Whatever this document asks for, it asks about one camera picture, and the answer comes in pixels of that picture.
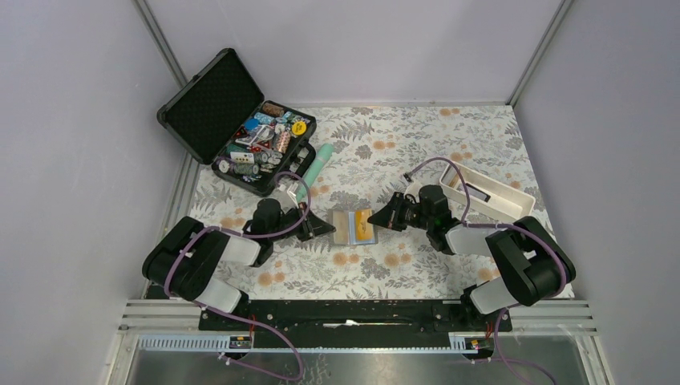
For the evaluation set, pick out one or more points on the black poker chip case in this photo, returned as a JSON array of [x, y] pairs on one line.
[[212, 116]]

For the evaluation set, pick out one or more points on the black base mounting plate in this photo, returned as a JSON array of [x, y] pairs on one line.
[[366, 324]]

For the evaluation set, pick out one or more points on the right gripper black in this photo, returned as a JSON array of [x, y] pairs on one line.
[[390, 216]]

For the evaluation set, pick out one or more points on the playing card deck box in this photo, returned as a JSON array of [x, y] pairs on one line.
[[242, 157]]

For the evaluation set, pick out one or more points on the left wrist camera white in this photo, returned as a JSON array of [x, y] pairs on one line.
[[288, 192]]

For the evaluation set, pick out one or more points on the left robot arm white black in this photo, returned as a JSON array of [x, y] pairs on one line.
[[185, 262]]

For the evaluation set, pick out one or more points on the yellow poker chip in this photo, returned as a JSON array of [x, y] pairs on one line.
[[299, 128]]

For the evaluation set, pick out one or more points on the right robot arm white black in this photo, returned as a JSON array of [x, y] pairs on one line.
[[531, 264]]

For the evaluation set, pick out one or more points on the white rectangular tray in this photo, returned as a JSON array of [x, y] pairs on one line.
[[507, 204]]

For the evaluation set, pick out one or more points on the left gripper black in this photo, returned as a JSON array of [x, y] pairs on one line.
[[311, 225]]

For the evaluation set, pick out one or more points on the taupe leather card holder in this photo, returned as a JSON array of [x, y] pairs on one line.
[[331, 221]]

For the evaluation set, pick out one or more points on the floral patterned table mat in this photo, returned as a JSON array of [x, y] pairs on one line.
[[373, 148]]

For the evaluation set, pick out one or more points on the mint green tube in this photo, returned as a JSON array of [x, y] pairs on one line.
[[313, 162]]

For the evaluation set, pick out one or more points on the orange illustrated credit card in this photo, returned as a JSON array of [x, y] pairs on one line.
[[363, 229]]

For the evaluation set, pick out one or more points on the card in white tray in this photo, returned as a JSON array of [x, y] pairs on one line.
[[475, 192]]

